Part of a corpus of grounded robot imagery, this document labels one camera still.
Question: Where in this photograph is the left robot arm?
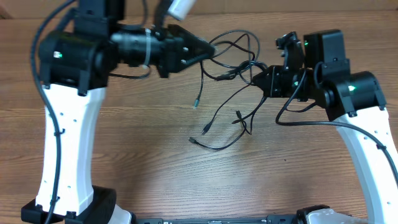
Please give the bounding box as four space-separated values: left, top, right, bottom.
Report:
21 0 215 224

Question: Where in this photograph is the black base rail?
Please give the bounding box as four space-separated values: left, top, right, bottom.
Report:
111 204 368 224

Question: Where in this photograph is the black usb cable short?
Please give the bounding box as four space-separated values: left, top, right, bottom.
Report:
192 32 268 136

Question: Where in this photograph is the black usb cable long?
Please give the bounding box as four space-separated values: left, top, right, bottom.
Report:
187 29 268 151

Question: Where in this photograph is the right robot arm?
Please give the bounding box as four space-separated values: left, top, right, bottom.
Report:
252 29 397 223

